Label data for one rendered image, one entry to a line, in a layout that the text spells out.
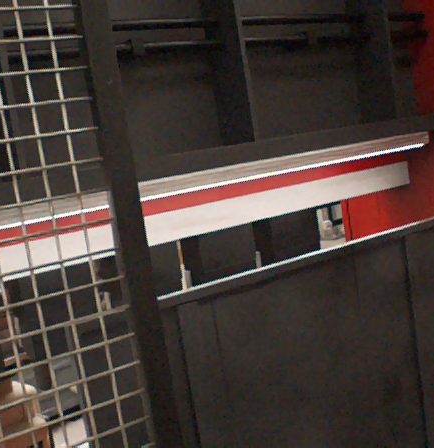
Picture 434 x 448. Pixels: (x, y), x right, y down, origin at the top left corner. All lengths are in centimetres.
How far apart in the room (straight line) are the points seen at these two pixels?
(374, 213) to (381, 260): 89
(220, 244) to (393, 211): 65
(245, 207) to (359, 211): 61
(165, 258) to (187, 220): 10
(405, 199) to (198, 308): 112
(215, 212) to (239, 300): 56
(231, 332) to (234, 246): 58
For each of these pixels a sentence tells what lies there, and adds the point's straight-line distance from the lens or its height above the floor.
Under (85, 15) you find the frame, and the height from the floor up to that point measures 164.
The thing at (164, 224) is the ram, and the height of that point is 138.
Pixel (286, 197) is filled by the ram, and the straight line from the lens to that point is 159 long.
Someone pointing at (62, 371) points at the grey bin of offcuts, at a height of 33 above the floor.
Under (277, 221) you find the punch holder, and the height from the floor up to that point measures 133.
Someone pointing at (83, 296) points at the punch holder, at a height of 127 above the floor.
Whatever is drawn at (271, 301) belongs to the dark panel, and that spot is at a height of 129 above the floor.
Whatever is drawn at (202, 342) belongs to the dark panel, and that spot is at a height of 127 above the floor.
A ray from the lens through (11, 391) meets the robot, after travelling 211.
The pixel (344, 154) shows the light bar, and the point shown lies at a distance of 144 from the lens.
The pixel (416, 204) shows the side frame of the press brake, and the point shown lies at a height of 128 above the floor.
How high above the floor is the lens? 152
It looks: 7 degrees down
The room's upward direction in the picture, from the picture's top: 9 degrees counter-clockwise
